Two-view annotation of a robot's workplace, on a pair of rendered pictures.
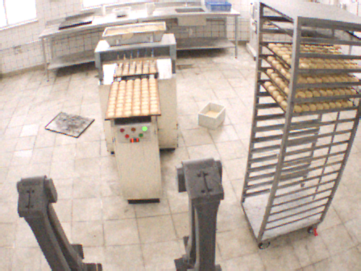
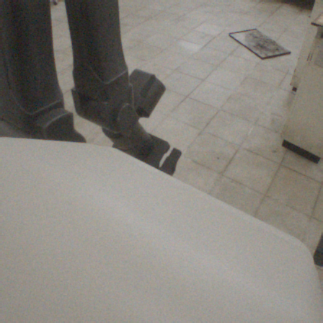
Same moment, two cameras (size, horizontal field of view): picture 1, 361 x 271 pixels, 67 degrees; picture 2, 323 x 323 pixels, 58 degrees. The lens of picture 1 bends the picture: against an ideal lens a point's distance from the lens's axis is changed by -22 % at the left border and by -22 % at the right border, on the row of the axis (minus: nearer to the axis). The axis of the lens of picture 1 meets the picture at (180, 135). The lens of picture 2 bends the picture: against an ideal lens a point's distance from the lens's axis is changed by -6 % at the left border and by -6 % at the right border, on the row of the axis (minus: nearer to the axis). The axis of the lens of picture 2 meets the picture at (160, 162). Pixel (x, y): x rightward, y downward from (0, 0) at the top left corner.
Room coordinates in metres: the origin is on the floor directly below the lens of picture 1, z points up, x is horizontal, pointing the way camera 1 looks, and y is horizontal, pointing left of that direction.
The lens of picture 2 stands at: (0.33, 0.07, 1.49)
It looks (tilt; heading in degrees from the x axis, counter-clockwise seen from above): 48 degrees down; 43
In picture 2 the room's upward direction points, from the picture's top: straight up
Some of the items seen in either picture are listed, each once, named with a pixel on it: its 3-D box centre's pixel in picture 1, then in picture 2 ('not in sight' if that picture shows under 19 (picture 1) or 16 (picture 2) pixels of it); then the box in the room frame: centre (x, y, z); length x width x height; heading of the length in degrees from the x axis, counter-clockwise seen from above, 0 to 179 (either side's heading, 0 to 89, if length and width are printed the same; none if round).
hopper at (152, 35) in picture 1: (134, 35); not in sight; (2.85, 0.39, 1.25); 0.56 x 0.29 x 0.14; 95
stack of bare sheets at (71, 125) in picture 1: (68, 123); (259, 42); (3.33, 1.39, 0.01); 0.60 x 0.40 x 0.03; 68
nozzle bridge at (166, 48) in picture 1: (135, 57); not in sight; (2.85, 0.39, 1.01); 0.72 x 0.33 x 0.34; 95
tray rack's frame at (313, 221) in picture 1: (304, 133); not in sight; (1.71, -0.84, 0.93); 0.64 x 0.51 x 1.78; 101
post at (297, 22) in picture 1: (281, 156); not in sight; (1.44, -0.58, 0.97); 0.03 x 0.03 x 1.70; 11
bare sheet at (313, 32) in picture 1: (319, 31); not in sight; (1.71, -0.85, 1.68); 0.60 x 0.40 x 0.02; 101
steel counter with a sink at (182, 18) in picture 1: (137, 27); not in sight; (5.35, 0.69, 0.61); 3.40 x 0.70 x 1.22; 100
